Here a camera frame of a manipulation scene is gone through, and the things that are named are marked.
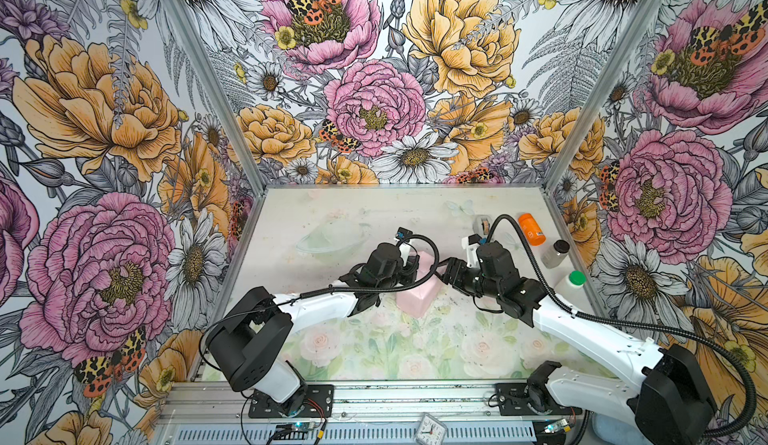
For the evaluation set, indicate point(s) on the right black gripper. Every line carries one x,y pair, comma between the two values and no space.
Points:
451,278

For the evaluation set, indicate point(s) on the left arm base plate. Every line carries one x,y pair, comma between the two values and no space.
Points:
310,401

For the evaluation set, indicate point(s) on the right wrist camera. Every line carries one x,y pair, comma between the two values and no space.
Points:
492,259

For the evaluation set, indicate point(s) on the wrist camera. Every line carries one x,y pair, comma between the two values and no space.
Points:
387,256
492,259

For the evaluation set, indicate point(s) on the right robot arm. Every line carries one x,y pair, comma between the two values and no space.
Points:
661,392

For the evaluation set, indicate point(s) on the grey tape dispenser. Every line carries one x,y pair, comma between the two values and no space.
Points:
482,225

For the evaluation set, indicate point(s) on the white bottle green cap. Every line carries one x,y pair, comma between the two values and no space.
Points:
571,285

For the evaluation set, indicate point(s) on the aluminium front rail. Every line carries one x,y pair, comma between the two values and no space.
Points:
382,401

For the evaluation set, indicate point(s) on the small white clock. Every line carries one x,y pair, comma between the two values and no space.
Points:
430,431

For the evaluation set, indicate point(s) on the purple wrapping paper sheet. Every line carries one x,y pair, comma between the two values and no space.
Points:
417,301

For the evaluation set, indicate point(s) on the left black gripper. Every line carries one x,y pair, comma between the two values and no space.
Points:
410,271

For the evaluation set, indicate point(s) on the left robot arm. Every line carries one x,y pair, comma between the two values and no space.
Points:
247,342

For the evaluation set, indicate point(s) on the orange bottle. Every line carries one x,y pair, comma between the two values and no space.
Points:
531,229

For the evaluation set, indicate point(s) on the clear bottle black cap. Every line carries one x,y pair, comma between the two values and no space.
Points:
556,254

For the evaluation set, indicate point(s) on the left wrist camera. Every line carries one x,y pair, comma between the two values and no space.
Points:
387,256

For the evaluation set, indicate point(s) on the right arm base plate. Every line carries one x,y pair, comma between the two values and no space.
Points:
520,399

